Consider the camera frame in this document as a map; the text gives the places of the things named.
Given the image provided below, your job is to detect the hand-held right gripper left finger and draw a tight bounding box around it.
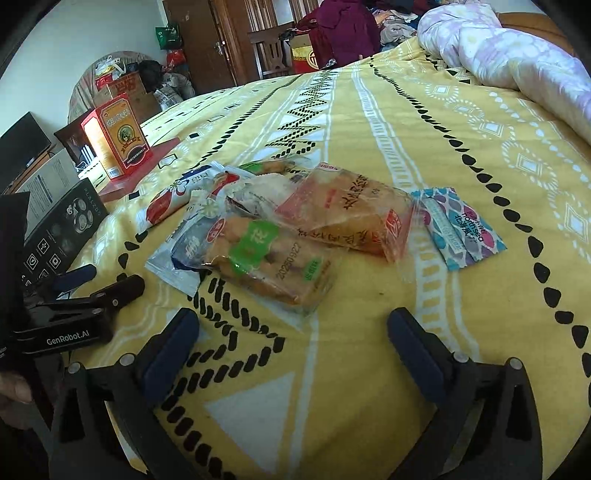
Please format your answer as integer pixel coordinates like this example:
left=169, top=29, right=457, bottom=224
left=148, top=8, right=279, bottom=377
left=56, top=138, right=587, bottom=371
left=47, top=307, right=201, bottom=480

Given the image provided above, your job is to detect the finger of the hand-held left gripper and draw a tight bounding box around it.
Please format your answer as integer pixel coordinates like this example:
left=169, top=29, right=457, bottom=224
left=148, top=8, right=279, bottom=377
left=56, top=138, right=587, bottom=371
left=41, top=274, right=146, bottom=322
left=44, top=264, right=99, bottom=301

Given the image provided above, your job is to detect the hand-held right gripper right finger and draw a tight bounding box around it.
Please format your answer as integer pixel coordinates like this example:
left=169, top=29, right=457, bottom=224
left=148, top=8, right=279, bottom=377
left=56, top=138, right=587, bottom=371
left=387, top=307, right=544, bottom=480

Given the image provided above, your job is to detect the blue and white snack packet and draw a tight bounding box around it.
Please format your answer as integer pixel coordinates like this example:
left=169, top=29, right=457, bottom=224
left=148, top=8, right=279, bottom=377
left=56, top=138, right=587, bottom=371
left=145, top=198, right=222, bottom=297

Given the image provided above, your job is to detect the white red blue snack packet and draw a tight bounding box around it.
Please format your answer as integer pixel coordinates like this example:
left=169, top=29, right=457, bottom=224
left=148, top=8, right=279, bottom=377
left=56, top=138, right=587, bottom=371
left=136, top=162, right=227, bottom=232

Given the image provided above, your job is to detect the purple patterned snack packet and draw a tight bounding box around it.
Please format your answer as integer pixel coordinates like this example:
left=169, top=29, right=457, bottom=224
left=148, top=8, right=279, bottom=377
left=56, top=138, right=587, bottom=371
left=410, top=186, right=508, bottom=272

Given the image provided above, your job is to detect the green label pastry packet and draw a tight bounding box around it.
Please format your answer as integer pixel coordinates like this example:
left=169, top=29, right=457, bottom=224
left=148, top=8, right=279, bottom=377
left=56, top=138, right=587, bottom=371
left=201, top=215, right=339, bottom=317

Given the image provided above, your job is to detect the clear crinkled snack packet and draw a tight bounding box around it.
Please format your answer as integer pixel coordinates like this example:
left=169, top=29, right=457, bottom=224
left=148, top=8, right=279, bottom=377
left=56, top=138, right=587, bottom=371
left=217, top=171, right=296, bottom=222

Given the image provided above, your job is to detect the red print clear cake packet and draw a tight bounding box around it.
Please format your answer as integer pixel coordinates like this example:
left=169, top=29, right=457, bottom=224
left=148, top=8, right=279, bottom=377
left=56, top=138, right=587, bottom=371
left=274, top=162, right=416, bottom=278

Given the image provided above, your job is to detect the clear green edged snack packet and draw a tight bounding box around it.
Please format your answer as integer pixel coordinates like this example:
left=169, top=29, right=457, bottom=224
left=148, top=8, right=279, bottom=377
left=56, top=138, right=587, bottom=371
left=238, top=156, right=319, bottom=185

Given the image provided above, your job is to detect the person's left hand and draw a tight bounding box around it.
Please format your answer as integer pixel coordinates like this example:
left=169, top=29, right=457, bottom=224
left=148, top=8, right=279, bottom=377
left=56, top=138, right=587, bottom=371
left=0, top=371, right=33, bottom=428

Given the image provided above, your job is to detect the black carton box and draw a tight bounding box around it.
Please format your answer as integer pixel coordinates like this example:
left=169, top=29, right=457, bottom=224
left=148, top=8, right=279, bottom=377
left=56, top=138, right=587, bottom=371
left=22, top=178, right=110, bottom=289

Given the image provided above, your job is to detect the yellow patterned blanket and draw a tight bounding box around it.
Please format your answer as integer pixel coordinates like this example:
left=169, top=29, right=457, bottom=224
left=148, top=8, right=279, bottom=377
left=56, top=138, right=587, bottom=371
left=60, top=34, right=591, bottom=480

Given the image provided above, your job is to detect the white carton box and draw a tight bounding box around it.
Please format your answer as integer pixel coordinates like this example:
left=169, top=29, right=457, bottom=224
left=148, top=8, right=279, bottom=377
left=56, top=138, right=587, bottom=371
left=16, top=148, right=83, bottom=241

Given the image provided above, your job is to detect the black flat television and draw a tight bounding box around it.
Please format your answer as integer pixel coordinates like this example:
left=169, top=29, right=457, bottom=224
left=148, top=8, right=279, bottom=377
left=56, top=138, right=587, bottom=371
left=0, top=112, right=52, bottom=195

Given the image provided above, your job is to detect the dark wooden chair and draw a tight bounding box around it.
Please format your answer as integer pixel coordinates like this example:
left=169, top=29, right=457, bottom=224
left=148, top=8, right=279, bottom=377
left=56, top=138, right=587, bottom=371
left=54, top=121, right=95, bottom=164

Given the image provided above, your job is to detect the orange carton box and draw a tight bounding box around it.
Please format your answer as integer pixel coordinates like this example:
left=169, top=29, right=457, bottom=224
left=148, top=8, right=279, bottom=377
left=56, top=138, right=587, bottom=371
left=82, top=92, right=153, bottom=180

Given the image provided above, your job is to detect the round floral table top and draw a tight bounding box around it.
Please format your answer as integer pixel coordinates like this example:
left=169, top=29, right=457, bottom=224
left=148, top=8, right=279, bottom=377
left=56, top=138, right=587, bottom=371
left=68, top=51, right=153, bottom=123

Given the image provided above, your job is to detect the small cardboard box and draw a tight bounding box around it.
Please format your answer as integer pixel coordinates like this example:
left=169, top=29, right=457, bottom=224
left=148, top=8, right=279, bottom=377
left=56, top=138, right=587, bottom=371
left=95, top=71, right=160, bottom=125

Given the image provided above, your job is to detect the white printed sack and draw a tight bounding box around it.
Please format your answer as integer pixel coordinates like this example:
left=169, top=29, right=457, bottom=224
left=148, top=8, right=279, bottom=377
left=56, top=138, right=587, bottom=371
left=154, top=74, right=197, bottom=109

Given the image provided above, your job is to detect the black clothing bundle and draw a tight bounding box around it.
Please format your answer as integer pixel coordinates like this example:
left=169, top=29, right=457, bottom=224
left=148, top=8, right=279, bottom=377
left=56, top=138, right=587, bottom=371
left=139, top=60, right=162, bottom=88

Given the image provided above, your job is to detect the green shopping bag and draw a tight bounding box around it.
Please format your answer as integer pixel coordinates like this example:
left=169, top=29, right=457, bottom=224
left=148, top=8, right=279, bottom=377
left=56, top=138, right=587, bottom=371
left=154, top=25, right=184, bottom=49

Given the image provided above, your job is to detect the brown wooden door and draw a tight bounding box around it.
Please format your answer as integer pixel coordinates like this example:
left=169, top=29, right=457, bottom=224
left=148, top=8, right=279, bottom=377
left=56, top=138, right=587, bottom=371
left=163, top=0, right=241, bottom=97

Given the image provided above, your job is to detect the carved wooden chair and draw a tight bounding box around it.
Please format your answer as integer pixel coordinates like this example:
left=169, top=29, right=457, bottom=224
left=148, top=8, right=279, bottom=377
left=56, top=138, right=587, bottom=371
left=248, top=28, right=296, bottom=80

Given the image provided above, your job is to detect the red and yellow gift box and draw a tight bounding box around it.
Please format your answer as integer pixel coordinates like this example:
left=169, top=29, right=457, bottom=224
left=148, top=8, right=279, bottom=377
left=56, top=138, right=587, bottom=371
left=288, top=34, right=320, bottom=75

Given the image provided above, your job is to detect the dark wooden wardrobe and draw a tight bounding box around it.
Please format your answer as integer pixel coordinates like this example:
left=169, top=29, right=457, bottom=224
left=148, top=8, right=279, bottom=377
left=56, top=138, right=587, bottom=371
left=222, top=0, right=333, bottom=86

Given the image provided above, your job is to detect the pink floral duvet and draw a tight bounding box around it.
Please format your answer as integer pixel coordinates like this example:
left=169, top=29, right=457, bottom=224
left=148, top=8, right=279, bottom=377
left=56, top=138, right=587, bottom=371
left=418, top=4, right=591, bottom=144

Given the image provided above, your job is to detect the pile of clothes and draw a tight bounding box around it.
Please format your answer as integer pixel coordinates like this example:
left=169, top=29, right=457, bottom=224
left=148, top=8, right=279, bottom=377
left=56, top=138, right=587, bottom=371
left=374, top=0, right=467, bottom=44

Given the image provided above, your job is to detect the maroon garment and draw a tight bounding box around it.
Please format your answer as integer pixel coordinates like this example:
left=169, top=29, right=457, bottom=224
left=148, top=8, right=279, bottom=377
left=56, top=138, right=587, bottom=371
left=300, top=0, right=382, bottom=70

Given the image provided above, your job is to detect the wooden headboard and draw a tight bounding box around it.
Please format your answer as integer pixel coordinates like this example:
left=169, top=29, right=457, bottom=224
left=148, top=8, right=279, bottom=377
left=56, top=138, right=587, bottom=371
left=496, top=11, right=575, bottom=58

